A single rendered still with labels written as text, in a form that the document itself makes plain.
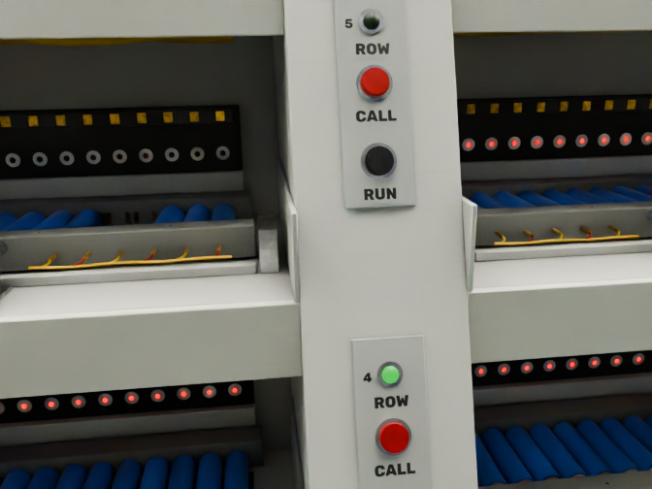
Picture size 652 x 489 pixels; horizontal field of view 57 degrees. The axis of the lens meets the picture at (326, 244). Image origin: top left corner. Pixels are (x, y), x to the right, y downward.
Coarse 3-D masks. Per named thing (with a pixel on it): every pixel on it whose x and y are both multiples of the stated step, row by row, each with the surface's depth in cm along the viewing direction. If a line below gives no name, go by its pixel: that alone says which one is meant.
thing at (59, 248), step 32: (160, 224) 40; (192, 224) 39; (224, 224) 39; (0, 256) 37; (32, 256) 38; (64, 256) 38; (96, 256) 38; (128, 256) 38; (160, 256) 39; (192, 256) 39; (224, 256) 38
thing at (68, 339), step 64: (0, 192) 47; (64, 192) 48; (128, 192) 49; (192, 192) 49; (256, 256) 40; (0, 320) 31; (64, 320) 31; (128, 320) 32; (192, 320) 32; (256, 320) 32; (0, 384) 32; (64, 384) 32; (128, 384) 33
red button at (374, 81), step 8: (368, 72) 32; (376, 72) 33; (384, 72) 33; (368, 80) 32; (376, 80) 33; (384, 80) 33; (368, 88) 32; (376, 88) 33; (384, 88) 33; (376, 96) 33
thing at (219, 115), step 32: (0, 128) 46; (32, 128) 47; (64, 128) 47; (96, 128) 47; (128, 128) 48; (160, 128) 48; (192, 128) 48; (224, 128) 49; (0, 160) 47; (32, 160) 48; (128, 160) 48; (160, 160) 49; (192, 160) 49; (224, 160) 49
